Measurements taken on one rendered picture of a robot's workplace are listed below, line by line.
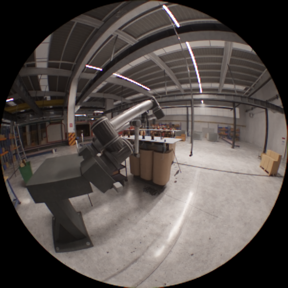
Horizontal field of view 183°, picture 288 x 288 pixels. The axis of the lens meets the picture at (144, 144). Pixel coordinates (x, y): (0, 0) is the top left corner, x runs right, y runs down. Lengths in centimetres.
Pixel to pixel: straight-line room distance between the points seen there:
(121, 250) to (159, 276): 71
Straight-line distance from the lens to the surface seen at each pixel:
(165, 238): 178
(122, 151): 84
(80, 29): 1011
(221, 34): 396
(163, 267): 168
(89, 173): 75
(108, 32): 784
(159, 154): 209
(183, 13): 910
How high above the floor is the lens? 167
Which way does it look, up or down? 11 degrees down
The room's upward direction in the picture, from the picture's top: straight up
